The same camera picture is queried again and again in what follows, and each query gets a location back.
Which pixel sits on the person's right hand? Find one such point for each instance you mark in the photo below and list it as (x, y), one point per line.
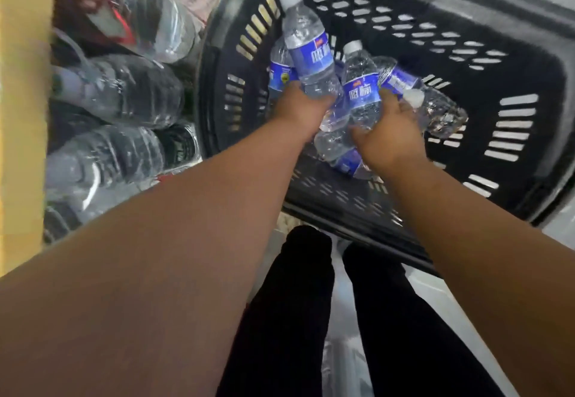
(395, 136)

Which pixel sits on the person's left hand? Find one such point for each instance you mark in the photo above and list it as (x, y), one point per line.
(298, 111)

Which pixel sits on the person's right thumb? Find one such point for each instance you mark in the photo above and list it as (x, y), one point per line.
(361, 130)

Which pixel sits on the person's left thumb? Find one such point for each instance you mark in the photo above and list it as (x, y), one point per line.
(330, 99)

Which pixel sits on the blue label water bottle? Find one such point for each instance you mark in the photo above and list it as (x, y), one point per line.
(442, 113)
(279, 69)
(361, 87)
(334, 140)
(307, 46)

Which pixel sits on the person's left forearm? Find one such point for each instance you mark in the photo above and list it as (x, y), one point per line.
(148, 266)

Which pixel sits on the person's right forearm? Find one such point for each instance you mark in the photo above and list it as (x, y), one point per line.
(476, 266)

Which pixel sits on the black plastic shopping basket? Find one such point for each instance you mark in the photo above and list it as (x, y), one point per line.
(516, 73)

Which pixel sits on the person's right leg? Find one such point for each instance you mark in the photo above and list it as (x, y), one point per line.
(404, 329)

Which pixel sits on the person's leg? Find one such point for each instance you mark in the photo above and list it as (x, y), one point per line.
(283, 320)
(404, 329)

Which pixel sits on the person's left leg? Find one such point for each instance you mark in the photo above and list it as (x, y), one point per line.
(283, 320)

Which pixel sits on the yellow shelf upright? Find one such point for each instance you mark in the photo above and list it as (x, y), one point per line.
(24, 104)

